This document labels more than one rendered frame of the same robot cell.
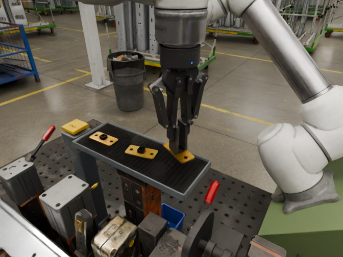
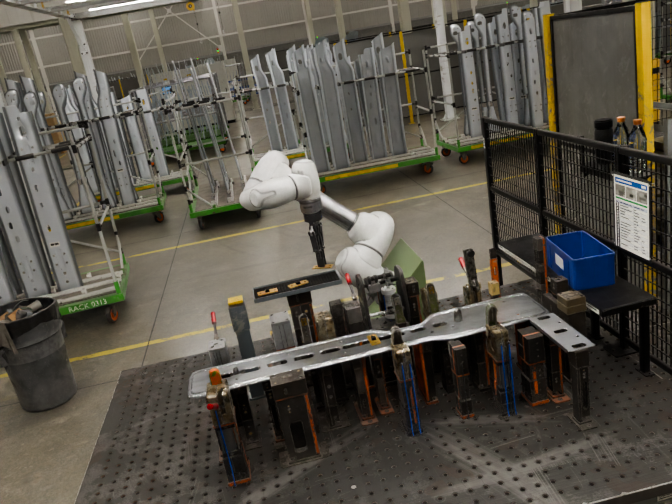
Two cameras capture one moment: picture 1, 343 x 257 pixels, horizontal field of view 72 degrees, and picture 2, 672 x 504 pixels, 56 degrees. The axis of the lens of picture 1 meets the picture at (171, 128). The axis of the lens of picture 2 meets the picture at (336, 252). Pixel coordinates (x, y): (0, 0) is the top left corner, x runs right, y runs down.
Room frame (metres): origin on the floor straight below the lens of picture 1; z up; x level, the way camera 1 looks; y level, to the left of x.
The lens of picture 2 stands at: (-1.50, 1.53, 2.10)
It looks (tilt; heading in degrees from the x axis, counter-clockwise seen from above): 18 degrees down; 320
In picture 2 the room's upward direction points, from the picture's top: 10 degrees counter-clockwise
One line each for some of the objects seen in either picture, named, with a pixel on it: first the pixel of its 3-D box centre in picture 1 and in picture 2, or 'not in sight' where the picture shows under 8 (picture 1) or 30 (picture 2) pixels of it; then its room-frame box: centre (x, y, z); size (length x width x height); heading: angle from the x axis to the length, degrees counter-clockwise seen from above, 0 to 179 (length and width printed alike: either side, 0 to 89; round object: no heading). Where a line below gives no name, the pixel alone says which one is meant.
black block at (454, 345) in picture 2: not in sight; (462, 380); (-0.19, -0.06, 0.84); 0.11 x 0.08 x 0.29; 147
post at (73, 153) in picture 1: (89, 179); (247, 350); (0.65, 0.31, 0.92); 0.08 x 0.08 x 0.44; 57
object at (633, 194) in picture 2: not in sight; (633, 215); (-0.54, -0.72, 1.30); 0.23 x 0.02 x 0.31; 147
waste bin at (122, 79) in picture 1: (128, 81); (34, 354); (3.09, 0.59, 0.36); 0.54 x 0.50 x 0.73; 146
